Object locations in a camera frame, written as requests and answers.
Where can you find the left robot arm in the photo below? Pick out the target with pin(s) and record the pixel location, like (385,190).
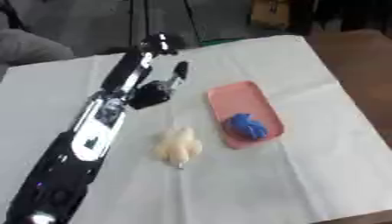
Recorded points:
(76,151)

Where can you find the blue crumpled toy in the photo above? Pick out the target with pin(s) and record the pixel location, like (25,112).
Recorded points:
(246,126)

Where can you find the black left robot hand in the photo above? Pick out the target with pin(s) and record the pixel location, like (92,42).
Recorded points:
(148,87)

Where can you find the black tripod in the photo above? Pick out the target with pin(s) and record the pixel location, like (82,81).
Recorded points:
(140,20)

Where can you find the person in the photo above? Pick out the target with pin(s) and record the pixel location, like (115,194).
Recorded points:
(28,48)

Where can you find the tan cardboard box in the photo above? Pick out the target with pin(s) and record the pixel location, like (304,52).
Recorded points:
(270,13)

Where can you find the pink rectangular tray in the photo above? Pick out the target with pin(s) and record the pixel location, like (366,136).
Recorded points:
(244,112)

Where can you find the cream soft toy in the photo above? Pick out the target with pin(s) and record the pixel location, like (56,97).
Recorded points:
(177,145)

